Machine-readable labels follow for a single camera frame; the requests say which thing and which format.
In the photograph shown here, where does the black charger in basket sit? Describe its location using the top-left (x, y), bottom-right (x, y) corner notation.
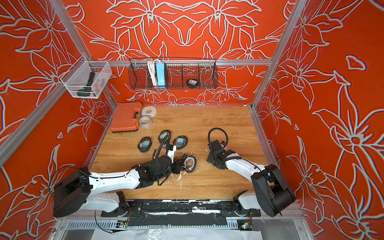
top-left (187, 79), bottom-right (199, 88)

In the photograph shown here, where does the clear tape roll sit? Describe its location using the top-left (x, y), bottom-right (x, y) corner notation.
top-left (139, 116), bottom-right (153, 129)

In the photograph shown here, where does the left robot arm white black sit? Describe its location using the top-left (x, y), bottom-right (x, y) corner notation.
top-left (53, 155), bottom-right (187, 218)

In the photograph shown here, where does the white tape roll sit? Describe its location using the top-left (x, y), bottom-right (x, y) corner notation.
top-left (141, 106), bottom-right (157, 118)

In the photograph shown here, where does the black wire wall basket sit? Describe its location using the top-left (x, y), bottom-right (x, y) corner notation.
top-left (128, 58), bottom-right (219, 90)

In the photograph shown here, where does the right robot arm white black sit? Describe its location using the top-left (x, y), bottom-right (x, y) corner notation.
top-left (207, 140), bottom-right (296, 217)

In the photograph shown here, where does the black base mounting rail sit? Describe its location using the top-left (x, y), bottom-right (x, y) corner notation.
top-left (98, 200), bottom-right (261, 231)

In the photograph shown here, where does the light blue power bank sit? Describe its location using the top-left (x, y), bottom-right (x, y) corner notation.
top-left (156, 62), bottom-right (166, 88)

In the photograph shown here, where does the clear acrylic wall box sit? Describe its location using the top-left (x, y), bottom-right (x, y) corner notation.
top-left (60, 61), bottom-right (112, 99)

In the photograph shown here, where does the teal charger front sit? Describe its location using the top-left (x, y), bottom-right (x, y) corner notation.
top-left (176, 138), bottom-right (185, 147)

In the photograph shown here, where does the white cable in basket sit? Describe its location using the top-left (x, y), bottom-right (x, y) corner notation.
top-left (147, 59), bottom-right (159, 88)

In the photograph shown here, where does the orange plastic tool case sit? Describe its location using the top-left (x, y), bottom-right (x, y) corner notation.
top-left (110, 102), bottom-right (143, 133)

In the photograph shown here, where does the teal charger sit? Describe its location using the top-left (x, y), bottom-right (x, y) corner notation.
top-left (176, 138), bottom-right (185, 147)
top-left (141, 141), bottom-right (151, 149)

